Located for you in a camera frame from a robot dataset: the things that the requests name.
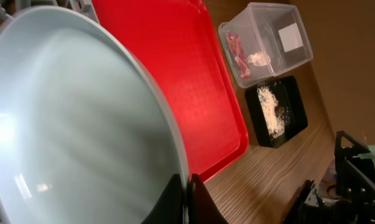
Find light blue plate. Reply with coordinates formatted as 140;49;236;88
0;6;189;223

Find red serving tray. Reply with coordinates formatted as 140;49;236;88
93;0;249;181

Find clear plastic bin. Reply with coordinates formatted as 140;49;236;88
218;2;313;88

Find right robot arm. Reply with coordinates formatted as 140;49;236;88
283;131;375;224

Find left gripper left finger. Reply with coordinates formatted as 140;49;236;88
142;174;183;224

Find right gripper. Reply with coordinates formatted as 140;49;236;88
335;131;375;203

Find grey dishwasher rack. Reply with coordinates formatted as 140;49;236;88
0;0;99;25

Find white napkin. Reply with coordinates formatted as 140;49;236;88
247;52;271;67

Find food scraps and rice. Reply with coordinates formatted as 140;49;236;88
256;81;291;140

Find red snack wrapper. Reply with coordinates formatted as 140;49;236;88
226;32;252;80

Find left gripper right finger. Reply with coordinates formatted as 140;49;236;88
187;174;228;224

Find black waste tray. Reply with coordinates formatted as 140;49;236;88
244;76;308;148

